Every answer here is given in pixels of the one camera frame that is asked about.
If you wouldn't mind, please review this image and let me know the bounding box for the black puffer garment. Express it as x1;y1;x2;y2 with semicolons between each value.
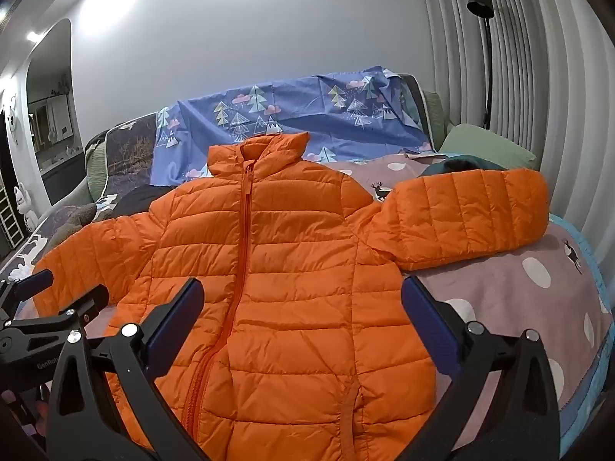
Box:
110;185;178;217

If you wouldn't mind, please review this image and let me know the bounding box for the blue tree-print sheet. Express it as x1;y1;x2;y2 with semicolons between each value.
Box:
150;68;435;188

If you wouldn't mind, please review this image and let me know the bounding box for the brown fuzzy garment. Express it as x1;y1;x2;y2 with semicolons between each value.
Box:
45;202;99;250

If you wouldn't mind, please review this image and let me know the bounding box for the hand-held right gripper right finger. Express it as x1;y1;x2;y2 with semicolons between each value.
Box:
399;276;560;461

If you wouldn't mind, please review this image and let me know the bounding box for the dark printed blanket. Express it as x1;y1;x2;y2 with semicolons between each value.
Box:
0;113;159;294

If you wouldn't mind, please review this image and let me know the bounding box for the white cat figurine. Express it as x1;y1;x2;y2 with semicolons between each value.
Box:
14;185;39;229

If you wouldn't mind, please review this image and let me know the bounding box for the green pillow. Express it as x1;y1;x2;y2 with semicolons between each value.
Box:
437;123;539;171

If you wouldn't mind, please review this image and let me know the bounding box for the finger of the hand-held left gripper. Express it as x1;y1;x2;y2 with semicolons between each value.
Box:
0;284;110;352
0;269;55;320

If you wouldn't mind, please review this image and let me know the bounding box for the orange puffer jacket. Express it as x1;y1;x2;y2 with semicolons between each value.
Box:
33;133;551;461

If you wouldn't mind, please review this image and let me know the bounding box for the pink dotted deer blanket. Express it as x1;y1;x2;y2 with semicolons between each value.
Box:
327;151;613;423

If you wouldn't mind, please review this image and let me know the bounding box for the white pleated curtain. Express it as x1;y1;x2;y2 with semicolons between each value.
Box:
418;0;615;236

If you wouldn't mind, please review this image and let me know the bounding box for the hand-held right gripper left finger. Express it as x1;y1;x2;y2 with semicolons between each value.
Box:
45;277;212;461

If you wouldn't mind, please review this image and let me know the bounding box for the dark teal cloth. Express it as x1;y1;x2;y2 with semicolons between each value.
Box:
423;154;507;178

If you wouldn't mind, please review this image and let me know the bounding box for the black floor lamp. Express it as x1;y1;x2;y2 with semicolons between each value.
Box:
467;0;495;130

